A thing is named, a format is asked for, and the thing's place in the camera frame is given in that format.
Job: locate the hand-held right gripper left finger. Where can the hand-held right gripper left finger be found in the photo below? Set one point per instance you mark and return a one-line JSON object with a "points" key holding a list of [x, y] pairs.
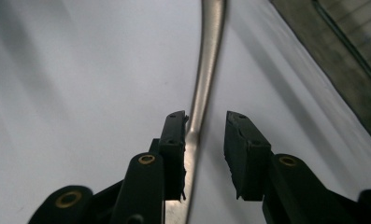
{"points": [[174, 161]]}

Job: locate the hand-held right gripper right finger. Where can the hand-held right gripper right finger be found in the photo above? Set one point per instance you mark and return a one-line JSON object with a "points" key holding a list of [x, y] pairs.
{"points": [[248, 161]]}

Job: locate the silver metal knife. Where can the silver metal knife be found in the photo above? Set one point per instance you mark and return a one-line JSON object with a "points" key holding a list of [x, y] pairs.
{"points": [[209, 46]]}

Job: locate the smoky transparent plastic bin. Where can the smoky transparent plastic bin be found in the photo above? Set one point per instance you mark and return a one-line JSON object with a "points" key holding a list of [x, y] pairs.
{"points": [[345, 71]]}

